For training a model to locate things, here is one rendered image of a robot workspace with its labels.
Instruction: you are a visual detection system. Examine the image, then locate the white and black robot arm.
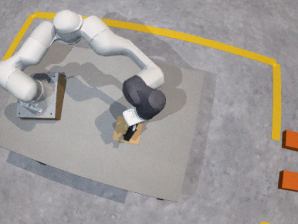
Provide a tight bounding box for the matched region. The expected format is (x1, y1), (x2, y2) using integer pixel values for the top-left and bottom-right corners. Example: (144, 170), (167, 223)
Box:
(0, 9), (166, 127)

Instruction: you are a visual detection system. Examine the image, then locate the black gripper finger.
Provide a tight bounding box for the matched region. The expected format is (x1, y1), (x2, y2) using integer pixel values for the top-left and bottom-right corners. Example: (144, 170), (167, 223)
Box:
(121, 124), (137, 141)

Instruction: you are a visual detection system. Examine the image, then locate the tan square mat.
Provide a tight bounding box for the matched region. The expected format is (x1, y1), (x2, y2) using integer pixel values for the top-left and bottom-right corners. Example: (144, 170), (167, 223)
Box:
(113, 115), (143, 144)

